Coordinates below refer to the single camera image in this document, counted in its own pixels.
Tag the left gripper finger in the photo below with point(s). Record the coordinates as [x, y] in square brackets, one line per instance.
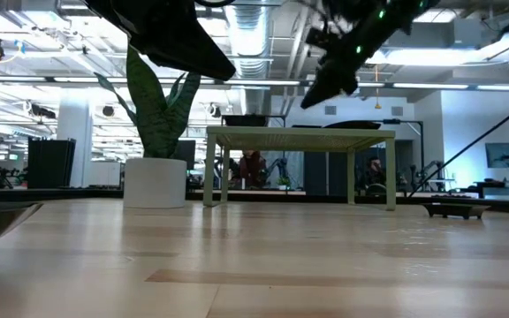
[184, 48]

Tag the wall-mounted monitor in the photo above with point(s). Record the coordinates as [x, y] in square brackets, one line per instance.
[504, 148]

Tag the small green potted plant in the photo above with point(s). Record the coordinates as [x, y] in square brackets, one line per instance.
[283, 181]

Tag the person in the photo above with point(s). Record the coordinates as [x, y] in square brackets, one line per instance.
[373, 170]
[251, 170]

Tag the ceiling light strip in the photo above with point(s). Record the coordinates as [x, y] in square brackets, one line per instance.
[268, 82]
[431, 85]

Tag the yellow hanging pendant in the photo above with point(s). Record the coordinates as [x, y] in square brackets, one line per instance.
[377, 105]

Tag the background black robot arm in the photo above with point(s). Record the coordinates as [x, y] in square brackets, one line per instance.
[287, 165]
[431, 170]

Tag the white building column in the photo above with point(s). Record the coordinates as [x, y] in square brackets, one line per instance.
[74, 141]

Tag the green perforated metal riser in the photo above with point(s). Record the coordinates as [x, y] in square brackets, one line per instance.
[298, 140]

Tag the black ribbed cabinet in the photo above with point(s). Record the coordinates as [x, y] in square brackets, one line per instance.
[51, 161]

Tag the silver ceiling air duct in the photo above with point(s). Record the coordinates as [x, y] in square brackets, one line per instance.
[250, 48]

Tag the black background rig frame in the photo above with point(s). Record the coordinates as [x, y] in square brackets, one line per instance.
[391, 121]

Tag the green snake plant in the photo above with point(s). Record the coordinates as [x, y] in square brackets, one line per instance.
[157, 128]

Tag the black monitor screen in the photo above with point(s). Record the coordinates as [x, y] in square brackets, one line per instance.
[188, 154]

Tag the grey wall vent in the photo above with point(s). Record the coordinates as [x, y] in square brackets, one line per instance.
[330, 110]
[397, 111]

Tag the black aluminium rig frame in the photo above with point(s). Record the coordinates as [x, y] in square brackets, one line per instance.
[95, 194]

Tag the white round plant pot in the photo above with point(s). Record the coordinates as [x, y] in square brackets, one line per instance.
[155, 183]

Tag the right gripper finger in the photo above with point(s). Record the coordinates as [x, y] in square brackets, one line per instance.
[331, 84]

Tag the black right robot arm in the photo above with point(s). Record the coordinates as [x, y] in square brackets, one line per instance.
[409, 9]

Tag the black background desk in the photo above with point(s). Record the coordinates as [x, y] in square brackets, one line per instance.
[502, 184]

